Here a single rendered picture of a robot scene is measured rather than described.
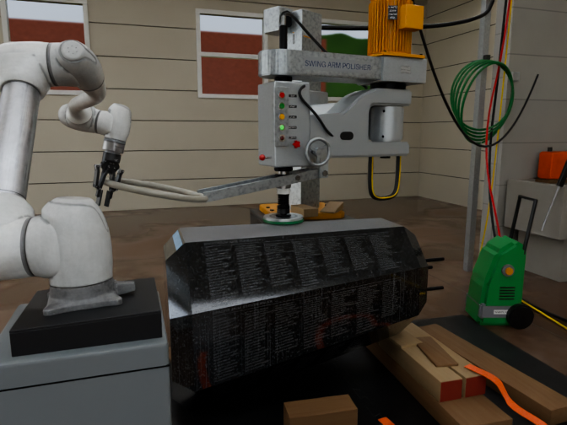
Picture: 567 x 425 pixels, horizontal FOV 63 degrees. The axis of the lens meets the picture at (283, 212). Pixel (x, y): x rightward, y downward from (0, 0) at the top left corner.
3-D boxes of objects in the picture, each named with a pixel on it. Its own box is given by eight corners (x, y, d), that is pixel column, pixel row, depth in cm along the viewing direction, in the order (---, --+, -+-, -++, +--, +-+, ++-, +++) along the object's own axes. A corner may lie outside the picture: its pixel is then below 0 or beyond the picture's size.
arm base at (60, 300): (138, 302, 119) (137, 281, 118) (42, 317, 111) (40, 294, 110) (132, 284, 136) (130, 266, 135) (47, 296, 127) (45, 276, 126)
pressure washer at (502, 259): (508, 309, 342) (518, 193, 328) (533, 330, 308) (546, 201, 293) (461, 309, 342) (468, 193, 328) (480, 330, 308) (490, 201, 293)
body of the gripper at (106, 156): (107, 151, 196) (103, 173, 196) (126, 155, 203) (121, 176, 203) (99, 149, 201) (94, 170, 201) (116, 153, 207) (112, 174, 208)
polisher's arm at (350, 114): (387, 171, 286) (390, 89, 277) (413, 174, 265) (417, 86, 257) (279, 176, 255) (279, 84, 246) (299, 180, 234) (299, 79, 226)
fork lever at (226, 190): (314, 174, 263) (312, 164, 262) (332, 176, 246) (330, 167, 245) (196, 198, 236) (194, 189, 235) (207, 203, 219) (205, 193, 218)
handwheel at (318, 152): (321, 165, 245) (322, 137, 243) (332, 166, 237) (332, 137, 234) (297, 166, 239) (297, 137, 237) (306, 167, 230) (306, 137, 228)
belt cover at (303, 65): (396, 93, 283) (398, 64, 280) (426, 89, 260) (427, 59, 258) (251, 86, 242) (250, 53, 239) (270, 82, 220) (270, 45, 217)
